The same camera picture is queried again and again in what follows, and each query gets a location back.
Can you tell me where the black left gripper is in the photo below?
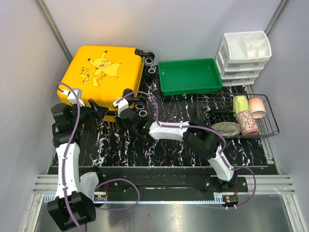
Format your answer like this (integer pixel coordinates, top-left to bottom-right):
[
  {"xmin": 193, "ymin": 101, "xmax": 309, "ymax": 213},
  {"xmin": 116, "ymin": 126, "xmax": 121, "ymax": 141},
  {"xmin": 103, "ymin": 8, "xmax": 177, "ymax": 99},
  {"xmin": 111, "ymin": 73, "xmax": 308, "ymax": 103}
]
[{"xmin": 70, "ymin": 99, "xmax": 108, "ymax": 128}]

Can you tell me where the yellow Pikachu suitcase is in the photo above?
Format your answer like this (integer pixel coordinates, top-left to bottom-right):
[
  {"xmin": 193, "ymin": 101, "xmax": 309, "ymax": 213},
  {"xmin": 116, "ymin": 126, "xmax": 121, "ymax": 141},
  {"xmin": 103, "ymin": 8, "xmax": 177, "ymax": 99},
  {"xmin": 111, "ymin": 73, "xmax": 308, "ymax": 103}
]
[{"xmin": 57, "ymin": 45, "xmax": 155, "ymax": 122}]

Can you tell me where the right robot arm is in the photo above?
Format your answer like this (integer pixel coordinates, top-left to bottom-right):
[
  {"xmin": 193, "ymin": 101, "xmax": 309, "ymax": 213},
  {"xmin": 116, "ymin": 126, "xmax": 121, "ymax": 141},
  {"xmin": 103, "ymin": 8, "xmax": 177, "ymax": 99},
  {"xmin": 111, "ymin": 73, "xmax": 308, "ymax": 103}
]
[{"xmin": 115, "ymin": 108, "xmax": 237, "ymax": 192}]

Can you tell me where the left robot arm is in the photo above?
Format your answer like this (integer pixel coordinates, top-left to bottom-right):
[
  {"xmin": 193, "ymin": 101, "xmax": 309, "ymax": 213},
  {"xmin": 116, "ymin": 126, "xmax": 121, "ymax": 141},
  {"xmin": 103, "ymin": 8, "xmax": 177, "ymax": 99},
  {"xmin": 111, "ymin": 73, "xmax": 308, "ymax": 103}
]
[{"xmin": 48, "ymin": 100, "xmax": 108, "ymax": 232}]

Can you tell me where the green plastic tray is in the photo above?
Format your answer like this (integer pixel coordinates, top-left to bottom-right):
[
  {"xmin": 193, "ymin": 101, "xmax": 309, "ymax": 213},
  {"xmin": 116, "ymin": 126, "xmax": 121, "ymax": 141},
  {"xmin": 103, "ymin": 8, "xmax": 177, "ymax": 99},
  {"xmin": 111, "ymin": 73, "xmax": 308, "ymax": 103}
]
[{"xmin": 158, "ymin": 58, "xmax": 223, "ymax": 96}]

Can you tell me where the speckled grey plate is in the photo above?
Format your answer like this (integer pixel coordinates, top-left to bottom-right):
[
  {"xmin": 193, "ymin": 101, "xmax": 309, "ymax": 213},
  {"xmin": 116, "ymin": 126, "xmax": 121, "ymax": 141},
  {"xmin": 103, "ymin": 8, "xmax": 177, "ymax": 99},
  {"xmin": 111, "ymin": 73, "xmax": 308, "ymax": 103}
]
[{"xmin": 211, "ymin": 122, "xmax": 242, "ymax": 137}]

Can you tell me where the pale green faceted cup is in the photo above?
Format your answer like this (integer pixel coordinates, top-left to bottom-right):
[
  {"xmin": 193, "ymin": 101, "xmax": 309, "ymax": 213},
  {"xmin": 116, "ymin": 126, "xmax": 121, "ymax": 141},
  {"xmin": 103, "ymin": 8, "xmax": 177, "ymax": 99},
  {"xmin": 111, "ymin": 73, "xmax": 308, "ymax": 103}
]
[{"xmin": 233, "ymin": 95, "xmax": 249, "ymax": 114}]

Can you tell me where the pink skull pattern cup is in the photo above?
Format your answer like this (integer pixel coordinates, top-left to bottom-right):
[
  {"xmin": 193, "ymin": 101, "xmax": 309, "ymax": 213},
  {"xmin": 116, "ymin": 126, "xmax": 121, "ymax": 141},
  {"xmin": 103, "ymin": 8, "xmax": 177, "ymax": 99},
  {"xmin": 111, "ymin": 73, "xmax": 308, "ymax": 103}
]
[{"xmin": 235, "ymin": 111, "xmax": 259, "ymax": 136}]

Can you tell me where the pink marbled cup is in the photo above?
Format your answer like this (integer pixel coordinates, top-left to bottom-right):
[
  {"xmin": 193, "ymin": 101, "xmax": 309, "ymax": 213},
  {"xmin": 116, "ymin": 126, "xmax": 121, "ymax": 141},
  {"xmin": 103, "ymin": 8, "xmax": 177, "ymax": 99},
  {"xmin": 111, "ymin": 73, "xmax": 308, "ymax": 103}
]
[{"xmin": 248, "ymin": 98, "xmax": 266, "ymax": 119}]

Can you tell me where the white drawer organizer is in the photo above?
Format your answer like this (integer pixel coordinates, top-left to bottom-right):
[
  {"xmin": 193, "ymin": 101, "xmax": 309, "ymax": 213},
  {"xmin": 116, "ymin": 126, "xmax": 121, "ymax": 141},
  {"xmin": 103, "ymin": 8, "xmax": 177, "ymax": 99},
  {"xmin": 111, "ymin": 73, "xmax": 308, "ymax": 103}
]
[{"xmin": 215, "ymin": 31, "xmax": 272, "ymax": 87}]

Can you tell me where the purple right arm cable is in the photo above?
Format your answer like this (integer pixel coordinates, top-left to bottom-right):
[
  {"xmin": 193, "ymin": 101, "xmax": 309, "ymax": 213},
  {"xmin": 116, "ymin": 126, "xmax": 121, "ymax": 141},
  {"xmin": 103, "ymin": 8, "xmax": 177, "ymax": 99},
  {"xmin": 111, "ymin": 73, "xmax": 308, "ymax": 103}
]
[{"xmin": 113, "ymin": 91, "xmax": 257, "ymax": 209}]

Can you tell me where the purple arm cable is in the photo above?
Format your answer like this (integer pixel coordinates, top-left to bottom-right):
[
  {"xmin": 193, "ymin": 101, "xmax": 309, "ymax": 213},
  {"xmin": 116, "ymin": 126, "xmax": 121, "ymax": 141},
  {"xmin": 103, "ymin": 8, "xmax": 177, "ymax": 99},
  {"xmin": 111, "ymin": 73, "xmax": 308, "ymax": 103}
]
[
  {"xmin": 56, "ymin": 82, "xmax": 140, "ymax": 232},
  {"xmin": 113, "ymin": 91, "xmax": 257, "ymax": 209}
]

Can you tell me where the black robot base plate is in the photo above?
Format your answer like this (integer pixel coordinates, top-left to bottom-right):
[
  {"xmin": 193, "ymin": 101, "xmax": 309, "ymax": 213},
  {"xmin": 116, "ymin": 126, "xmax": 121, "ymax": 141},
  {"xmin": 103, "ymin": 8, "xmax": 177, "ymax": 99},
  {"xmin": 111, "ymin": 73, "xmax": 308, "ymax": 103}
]
[{"xmin": 80, "ymin": 167, "xmax": 248, "ymax": 203}]

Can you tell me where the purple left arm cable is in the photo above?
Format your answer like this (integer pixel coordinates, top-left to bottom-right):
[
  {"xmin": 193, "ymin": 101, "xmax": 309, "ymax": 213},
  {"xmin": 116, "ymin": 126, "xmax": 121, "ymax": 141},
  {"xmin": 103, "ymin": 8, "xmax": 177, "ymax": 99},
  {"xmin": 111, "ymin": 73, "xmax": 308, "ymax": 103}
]
[{"xmin": 56, "ymin": 82, "xmax": 140, "ymax": 232}]

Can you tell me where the black wire dish rack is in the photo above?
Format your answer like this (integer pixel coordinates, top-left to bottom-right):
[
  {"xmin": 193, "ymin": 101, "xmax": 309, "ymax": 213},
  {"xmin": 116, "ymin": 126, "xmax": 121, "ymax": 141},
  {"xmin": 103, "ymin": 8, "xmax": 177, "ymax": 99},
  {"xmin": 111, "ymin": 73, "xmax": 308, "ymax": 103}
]
[{"xmin": 197, "ymin": 92, "xmax": 280, "ymax": 139}]

